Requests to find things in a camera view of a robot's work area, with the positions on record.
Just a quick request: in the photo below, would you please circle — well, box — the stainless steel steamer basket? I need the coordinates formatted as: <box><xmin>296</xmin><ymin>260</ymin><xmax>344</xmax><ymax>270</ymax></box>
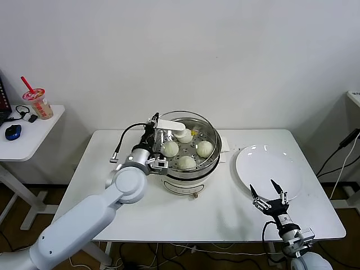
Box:
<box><xmin>152</xmin><ymin>116</ymin><xmax>223</xmax><ymax>181</ymax></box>

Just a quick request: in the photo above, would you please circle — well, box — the milk tea plastic cup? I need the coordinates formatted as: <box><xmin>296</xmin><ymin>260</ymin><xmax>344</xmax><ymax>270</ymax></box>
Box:
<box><xmin>22</xmin><ymin>87</ymin><xmax>53</xmax><ymax>120</ymax></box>

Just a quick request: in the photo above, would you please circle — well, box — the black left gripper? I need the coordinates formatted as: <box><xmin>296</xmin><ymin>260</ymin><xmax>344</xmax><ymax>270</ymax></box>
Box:
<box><xmin>139</xmin><ymin>112</ymin><xmax>160</xmax><ymax>147</ymax></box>

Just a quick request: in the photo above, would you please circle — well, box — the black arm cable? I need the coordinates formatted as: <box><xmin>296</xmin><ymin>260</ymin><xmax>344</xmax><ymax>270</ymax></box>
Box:
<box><xmin>109</xmin><ymin>122</ymin><xmax>149</xmax><ymax>164</ymax></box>
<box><xmin>263</xmin><ymin>222</ymin><xmax>282</xmax><ymax>254</ymax></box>

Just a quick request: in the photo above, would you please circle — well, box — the white hanging cable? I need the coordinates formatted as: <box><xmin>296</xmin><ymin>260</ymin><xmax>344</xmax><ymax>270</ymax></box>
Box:
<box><xmin>329</xmin><ymin>145</ymin><xmax>357</xmax><ymax>201</ymax></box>

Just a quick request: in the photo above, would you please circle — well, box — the black floor cable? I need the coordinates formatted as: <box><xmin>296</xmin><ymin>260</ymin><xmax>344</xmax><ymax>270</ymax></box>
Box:
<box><xmin>116</xmin><ymin>242</ymin><xmax>158</xmax><ymax>270</ymax></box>

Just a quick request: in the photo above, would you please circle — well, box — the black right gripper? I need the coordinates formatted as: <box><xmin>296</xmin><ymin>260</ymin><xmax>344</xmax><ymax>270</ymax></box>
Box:
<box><xmin>249</xmin><ymin>179</ymin><xmax>296</xmax><ymax>230</ymax></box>

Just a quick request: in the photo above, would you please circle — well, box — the white side table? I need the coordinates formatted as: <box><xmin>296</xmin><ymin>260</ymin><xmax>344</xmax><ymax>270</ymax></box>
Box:
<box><xmin>0</xmin><ymin>104</ymin><xmax>66</xmax><ymax>231</ymax></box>

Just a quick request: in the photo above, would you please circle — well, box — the white floor cable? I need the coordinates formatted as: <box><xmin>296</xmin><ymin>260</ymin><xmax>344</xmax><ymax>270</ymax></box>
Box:
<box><xmin>157</xmin><ymin>242</ymin><xmax>237</xmax><ymax>254</ymax></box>

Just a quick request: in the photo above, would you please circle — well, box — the white round plate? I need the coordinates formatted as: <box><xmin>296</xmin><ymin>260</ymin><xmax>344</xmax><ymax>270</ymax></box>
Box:
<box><xmin>230</xmin><ymin>144</ymin><xmax>305</xmax><ymax>203</ymax></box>

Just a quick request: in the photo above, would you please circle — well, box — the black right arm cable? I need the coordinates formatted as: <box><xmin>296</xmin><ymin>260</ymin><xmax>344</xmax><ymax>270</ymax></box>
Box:
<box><xmin>263</xmin><ymin>222</ymin><xmax>282</xmax><ymax>254</ymax></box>

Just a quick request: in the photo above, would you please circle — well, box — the glass lid white handle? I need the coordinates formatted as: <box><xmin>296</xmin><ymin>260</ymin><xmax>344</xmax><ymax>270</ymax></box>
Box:
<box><xmin>154</xmin><ymin>111</ymin><xmax>219</xmax><ymax>169</ymax></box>

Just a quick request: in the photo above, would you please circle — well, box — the dark laptop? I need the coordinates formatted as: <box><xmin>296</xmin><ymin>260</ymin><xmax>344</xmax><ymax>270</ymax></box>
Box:
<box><xmin>0</xmin><ymin>67</ymin><xmax>14</xmax><ymax>126</ymax></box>

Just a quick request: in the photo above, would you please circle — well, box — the blue computer mouse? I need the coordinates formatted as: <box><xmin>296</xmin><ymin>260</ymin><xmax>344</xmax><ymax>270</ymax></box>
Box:
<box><xmin>4</xmin><ymin>124</ymin><xmax>23</xmax><ymax>141</ymax></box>

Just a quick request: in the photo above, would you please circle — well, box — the red drinking straw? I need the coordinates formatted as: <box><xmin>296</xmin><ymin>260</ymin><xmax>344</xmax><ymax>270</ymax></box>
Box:
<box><xmin>21</xmin><ymin>75</ymin><xmax>36</xmax><ymax>95</ymax></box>

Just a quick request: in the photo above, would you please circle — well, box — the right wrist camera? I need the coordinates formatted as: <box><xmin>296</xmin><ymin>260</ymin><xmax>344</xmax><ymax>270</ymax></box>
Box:
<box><xmin>298</xmin><ymin>227</ymin><xmax>316</xmax><ymax>245</ymax></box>

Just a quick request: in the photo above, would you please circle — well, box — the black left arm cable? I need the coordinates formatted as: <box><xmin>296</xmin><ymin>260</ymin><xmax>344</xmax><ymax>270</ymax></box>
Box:
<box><xmin>109</xmin><ymin>122</ymin><xmax>149</xmax><ymax>164</ymax></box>

